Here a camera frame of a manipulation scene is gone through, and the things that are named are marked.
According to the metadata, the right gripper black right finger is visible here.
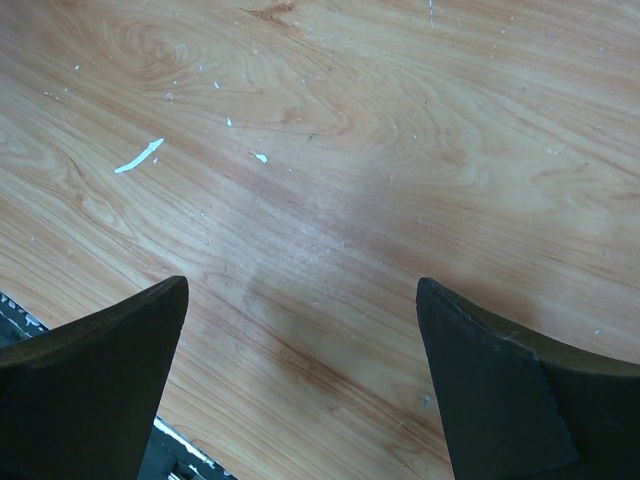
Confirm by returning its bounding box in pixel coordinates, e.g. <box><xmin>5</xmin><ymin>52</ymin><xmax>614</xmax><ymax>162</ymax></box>
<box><xmin>416</xmin><ymin>278</ymin><xmax>639</xmax><ymax>479</ymax></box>

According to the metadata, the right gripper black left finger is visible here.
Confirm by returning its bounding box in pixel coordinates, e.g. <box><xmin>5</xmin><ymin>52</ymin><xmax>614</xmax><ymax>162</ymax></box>
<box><xmin>1</xmin><ymin>276</ymin><xmax>189</xmax><ymax>479</ymax></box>

